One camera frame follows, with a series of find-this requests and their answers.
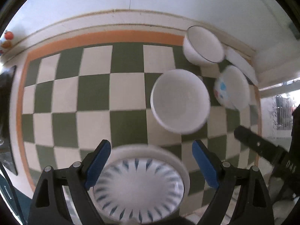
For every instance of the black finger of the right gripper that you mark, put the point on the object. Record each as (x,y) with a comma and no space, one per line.
(283,161)

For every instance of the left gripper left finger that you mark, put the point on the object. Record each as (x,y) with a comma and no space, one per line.
(49,206)

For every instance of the blue floral white bowl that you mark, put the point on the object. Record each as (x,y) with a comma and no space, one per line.
(231,89)

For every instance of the blue striped white plate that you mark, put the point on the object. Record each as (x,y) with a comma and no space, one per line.
(140,181)

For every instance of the large white bowl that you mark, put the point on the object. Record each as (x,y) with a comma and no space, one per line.
(180,102)

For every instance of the dark rimmed white bowl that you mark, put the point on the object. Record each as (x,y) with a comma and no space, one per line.
(201,47)

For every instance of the black gas stove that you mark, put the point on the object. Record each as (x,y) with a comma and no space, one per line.
(7,159)

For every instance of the green white checkered mat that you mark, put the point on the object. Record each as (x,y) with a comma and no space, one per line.
(79,91)

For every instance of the red tomato wall sticker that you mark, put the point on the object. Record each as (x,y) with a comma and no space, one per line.
(8,35)

